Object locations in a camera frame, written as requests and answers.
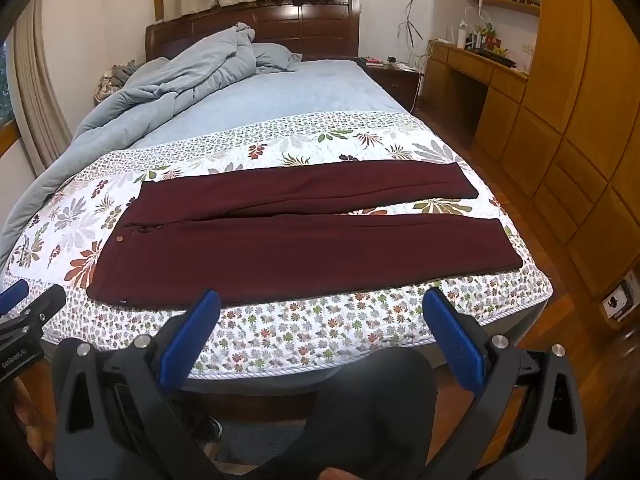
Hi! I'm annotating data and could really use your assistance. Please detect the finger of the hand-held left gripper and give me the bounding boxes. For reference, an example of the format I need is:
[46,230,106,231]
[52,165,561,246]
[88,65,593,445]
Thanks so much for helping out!
[0,279,31,317]
[0,285,67,356]

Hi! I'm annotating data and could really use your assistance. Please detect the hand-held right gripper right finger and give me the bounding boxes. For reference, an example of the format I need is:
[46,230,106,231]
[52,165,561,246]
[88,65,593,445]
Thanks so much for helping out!
[422,287,588,480]

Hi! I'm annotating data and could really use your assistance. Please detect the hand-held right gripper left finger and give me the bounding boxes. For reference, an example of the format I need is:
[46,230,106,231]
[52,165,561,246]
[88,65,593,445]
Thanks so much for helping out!
[52,287,223,480]

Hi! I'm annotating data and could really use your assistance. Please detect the maroon pants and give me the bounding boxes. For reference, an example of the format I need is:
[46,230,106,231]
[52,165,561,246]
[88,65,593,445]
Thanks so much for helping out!
[86,161,523,307]

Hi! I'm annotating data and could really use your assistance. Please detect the black shoe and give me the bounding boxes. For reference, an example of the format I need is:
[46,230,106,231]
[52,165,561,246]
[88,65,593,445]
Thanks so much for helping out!
[187,410,223,443]

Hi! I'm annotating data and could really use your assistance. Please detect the floral leaf print quilt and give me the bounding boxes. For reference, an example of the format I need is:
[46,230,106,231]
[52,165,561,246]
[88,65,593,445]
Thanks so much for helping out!
[2,110,555,380]

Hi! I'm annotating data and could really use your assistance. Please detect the white printed box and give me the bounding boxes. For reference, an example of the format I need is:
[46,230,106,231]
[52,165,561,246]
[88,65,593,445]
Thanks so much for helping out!
[600,270,640,322]

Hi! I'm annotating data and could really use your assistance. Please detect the wooden framed window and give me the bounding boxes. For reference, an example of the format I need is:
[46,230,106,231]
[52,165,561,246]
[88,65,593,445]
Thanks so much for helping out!
[0,35,23,161]

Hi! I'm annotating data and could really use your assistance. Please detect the beige curtain beside window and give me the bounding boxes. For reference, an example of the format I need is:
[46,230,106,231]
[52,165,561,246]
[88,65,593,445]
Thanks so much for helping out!
[12,0,76,171]

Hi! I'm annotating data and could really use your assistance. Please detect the pile of clothes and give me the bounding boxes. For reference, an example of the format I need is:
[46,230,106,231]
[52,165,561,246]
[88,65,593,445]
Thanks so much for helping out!
[95,60,138,103]

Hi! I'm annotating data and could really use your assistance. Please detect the grey-blue duvet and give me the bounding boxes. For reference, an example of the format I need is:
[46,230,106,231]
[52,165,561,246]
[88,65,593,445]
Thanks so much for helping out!
[0,22,258,261]

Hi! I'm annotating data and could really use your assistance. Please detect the dark wooden nightstand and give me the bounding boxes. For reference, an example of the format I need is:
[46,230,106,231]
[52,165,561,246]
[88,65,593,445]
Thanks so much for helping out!
[357,55,426,111]

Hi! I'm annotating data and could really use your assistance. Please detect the wooden desk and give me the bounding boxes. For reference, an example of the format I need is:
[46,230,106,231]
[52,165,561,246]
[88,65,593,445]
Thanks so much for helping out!
[427,40,528,148]

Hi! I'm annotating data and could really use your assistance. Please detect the wooden wardrobe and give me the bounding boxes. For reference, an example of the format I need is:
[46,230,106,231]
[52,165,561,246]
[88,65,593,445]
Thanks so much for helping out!
[472,0,640,331]

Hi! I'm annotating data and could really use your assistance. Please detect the black keyboard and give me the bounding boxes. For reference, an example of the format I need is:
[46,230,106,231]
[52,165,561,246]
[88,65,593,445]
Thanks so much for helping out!
[475,49,516,68]

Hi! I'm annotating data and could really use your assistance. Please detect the grey-blue pillow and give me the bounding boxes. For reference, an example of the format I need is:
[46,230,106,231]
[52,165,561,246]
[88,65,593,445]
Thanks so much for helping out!
[250,42,303,73]

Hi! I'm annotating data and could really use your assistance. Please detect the dark wooden headboard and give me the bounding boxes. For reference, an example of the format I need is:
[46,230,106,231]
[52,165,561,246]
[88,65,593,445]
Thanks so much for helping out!
[145,0,361,63]

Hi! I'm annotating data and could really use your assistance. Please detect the hanging white cable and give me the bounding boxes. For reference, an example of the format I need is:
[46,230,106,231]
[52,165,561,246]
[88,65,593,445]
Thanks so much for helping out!
[397,0,431,111]

